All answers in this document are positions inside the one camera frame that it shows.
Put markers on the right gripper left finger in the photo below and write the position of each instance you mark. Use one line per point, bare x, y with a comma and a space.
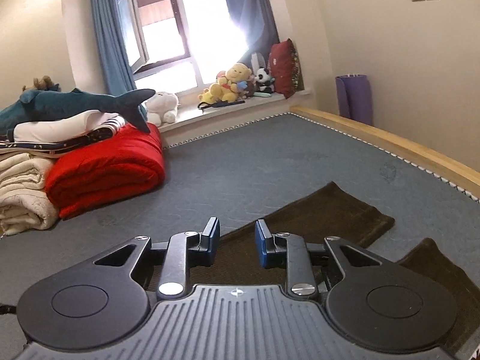
177, 256

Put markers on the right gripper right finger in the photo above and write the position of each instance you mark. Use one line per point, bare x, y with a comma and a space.
292, 253

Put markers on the brown corduroy pants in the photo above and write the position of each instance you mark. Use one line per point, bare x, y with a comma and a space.
421, 307

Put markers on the grey quilted mattress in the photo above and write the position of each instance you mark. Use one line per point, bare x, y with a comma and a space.
238, 176

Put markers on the red folded blanket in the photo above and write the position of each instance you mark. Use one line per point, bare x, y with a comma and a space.
127, 165

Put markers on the white plush toy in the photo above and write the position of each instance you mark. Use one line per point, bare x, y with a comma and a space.
162, 109

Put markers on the dark navy patterned cloth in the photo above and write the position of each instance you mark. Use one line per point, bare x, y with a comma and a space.
58, 149

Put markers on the yellow bear plush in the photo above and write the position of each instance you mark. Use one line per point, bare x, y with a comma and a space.
228, 89

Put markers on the panda plush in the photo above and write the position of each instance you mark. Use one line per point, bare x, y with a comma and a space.
264, 82

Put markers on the cream folded blanket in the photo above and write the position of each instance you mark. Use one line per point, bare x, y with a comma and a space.
24, 202

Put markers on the purple yoga mat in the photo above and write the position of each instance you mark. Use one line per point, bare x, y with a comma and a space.
354, 98

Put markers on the blue curtain left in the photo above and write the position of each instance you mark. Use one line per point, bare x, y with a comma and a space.
119, 43

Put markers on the blue curtain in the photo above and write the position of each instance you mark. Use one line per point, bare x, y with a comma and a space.
119, 43
255, 18

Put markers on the red cushion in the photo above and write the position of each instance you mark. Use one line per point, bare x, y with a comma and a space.
284, 66

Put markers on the teal shark plush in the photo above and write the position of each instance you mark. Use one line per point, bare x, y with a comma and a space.
36, 105

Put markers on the brown plush toy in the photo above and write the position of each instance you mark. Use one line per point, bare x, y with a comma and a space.
43, 84

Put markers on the blue curtain right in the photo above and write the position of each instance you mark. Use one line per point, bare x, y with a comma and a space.
255, 18

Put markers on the wooden bed frame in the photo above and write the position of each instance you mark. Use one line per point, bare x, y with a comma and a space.
450, 171

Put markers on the window frame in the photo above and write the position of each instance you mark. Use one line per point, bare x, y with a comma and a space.
153, 33

